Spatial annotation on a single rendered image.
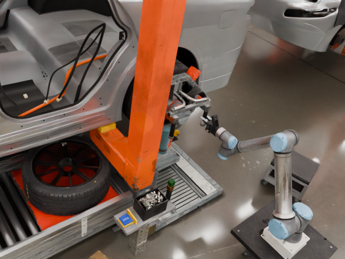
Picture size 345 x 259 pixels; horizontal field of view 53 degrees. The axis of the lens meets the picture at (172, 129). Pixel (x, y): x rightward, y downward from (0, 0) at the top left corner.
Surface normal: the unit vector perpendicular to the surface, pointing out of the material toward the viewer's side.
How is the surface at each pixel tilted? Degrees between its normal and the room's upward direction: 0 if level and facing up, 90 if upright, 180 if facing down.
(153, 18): 90
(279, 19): 89
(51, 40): 8
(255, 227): 0
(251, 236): 0
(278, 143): 79
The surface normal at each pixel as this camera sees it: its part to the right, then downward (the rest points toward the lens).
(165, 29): 0.62, 0.57
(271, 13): -0.71, 0.31
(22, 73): 0.59, 0.02
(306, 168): 0.16, -0.77
